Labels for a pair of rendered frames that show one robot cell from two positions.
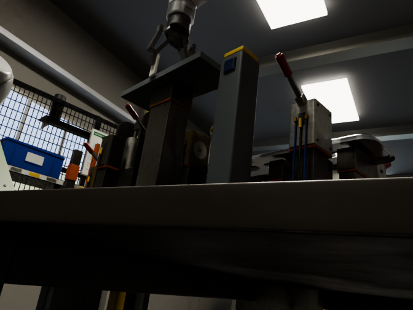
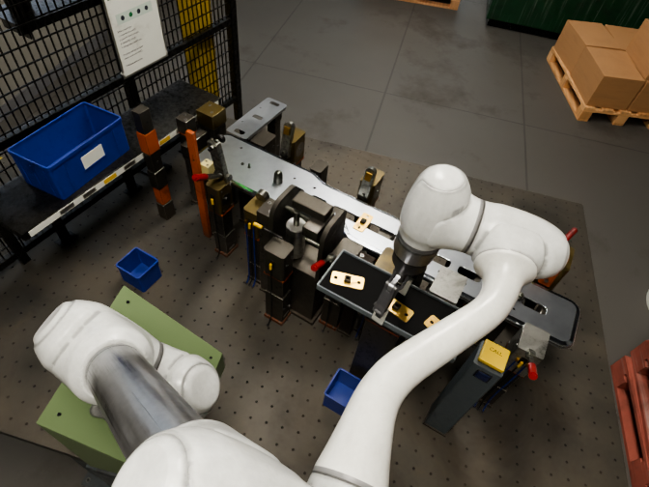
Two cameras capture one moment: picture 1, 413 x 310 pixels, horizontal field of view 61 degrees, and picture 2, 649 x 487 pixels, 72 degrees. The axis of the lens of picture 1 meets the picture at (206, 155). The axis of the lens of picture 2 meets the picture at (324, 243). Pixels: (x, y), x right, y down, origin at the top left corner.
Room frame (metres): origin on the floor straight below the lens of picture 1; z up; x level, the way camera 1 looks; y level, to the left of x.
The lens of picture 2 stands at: (0.43, 0.54, 2.08)
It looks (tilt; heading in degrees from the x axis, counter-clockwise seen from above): 50 degrees down; 337
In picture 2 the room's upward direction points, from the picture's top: 8 degrees clockwise
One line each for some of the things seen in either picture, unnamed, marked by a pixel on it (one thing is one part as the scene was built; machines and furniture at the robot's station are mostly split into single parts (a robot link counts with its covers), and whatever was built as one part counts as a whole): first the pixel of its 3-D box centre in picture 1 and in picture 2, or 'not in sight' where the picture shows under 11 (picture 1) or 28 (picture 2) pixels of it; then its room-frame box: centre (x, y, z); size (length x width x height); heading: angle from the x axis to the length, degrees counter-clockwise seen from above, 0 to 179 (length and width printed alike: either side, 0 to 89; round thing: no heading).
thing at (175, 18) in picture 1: (177, 33); (408, 264); (0.90, 0.14, 1.34); 0.08 x 0.07 x 0.09; 126
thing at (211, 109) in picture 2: not in sight; (215, 146); (1.94, 0.45, 0.88); 0.08 x 0.08 x 0.36; 43
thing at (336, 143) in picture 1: (198, 179); (369, 224); (1.31, 0.02, 1.00); 1.38 x 0.22 x 0.02; 43
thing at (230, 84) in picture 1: (232, 144); (461, 393); (0.73, -0.05, 0.92); 0.08 x 0.08 x 0.44; 43
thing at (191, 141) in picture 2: (85, 193); (200, 189); (1.62, 0.54, 0.95); 0.03 x 0.01 x 0.50; 43
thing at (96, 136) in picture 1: (101, 156); (135, 25); (2.13, 0.66, 1.30); 0.23 x 0.02 x 0.31; 133
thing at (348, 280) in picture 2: not in sight; (347, 279); (1.00, 0.22, 1.17); 0.08 x 0.04 x 0.01; 62
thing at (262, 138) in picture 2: not in sight; (266, 163); (1.85, 0.26, 0.84); 0.12 x 0.07 x 0.28; 133
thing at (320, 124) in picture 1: (306, 176); (505, 372); (0.76, -0.24, 0.88); 0.12 x 0.07 x 0.36; 133
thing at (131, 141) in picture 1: (133, 179); (303, 259); (1.25, 0.25, 0.95); 0.18 x 0.13 x 0.49; 43
